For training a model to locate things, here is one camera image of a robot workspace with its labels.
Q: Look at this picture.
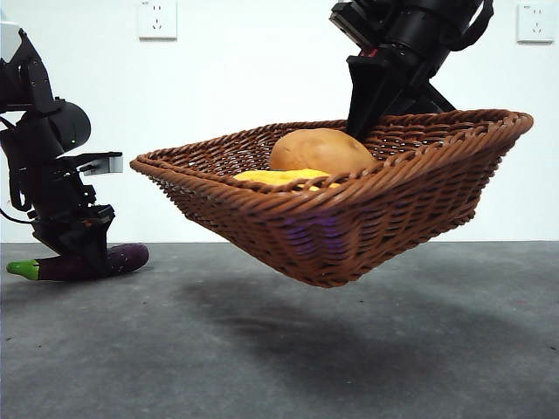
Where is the purple eggplant with green stem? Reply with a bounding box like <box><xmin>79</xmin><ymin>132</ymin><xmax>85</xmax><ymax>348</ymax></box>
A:
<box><xmin>6</xmin><ymin>243</ymin><xmax>149</xmax><ymax>282</ymax></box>

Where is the brown potato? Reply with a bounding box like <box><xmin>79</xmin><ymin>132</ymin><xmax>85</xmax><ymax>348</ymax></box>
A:
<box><xmin>269</xmin><ymin>127</ymin><xmax>379</xmax><ymax>172</ymax></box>

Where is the brown wicker basket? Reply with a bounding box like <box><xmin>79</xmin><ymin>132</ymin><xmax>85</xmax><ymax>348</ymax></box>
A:
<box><xmin>129</xmin><ymin>108</ymin><xmax>535</xmax><ymax>289</ymax></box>

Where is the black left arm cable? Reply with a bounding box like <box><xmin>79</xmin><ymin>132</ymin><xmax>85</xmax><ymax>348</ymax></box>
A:
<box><xmin>0</xmin><ymin>165</ymin><xmax>34</xmax><ymax>224</ymax></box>

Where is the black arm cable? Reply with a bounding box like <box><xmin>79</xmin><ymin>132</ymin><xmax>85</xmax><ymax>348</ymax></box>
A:
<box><xmin>0</xmin><ymin>165</ymin><xmax>34</xmax><ymax>224</ymax></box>
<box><xmin>445</xmin><ymin>0</ymin><xmax>497</xmax><ymax>50</ymax></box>

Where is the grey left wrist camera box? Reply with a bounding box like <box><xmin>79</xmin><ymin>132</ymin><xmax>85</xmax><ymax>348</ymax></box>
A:
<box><xmin>82</xmin><ymin>152</ymin><xmax>124</xmax><ymax>175</ymax></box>

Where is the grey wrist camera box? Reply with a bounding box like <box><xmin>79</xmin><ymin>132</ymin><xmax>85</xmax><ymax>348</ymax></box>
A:
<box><xmin>82</xmin><ymin>152</ymin><xmax>124</xmax><ymax>175</ymax></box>
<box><xmin>329</xmin><ymin>2</ymin><xmax>372</xmax><ymax>50</ymax></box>

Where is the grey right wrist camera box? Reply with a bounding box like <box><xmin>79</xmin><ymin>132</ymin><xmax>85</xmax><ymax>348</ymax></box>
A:
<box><xmin>329</xmin><ymin>2</ymin><xmax>372</xmax><ymax>50</ymax></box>

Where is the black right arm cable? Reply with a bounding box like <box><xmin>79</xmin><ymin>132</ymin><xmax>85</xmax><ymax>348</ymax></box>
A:
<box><xmin>445</xmin><ymin>0</ymin><xmax>497</xmax><ymax>50</ymax></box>

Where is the white wall socket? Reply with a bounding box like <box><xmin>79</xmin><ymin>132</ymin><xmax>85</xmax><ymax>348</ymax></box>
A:
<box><xmin>517</xmin><ymin>3</ymin><xmax>555</xmax><ymax>44</ymax></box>
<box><xmin>138</xmin><ymin>0</ymin><xmax>179</xmax><ymax>42</ymax></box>

